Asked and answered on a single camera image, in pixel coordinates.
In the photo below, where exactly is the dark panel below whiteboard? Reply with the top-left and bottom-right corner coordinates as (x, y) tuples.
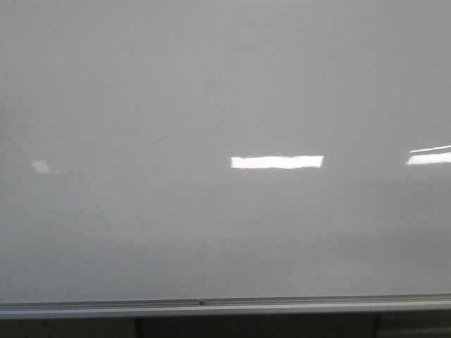
(134, 313), (381, 337)

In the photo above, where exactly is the white whiteboard with aluminium frame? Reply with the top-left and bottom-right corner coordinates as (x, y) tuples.
(1, 1), (450, 319)

